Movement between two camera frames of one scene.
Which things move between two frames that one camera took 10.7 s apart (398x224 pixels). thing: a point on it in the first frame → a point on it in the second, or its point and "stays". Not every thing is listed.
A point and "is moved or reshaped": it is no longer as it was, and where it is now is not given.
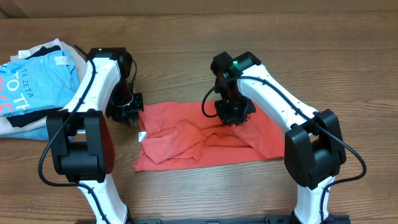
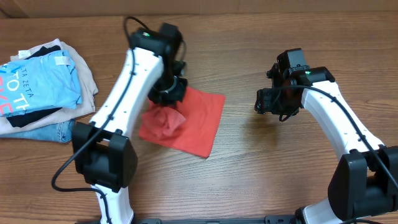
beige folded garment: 80,64 stays
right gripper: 229,119 → 264,105
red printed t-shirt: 180,135 is moved or reshaped
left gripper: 122,117 → 170,99
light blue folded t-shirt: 45,81 stays
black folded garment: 21,119 stays
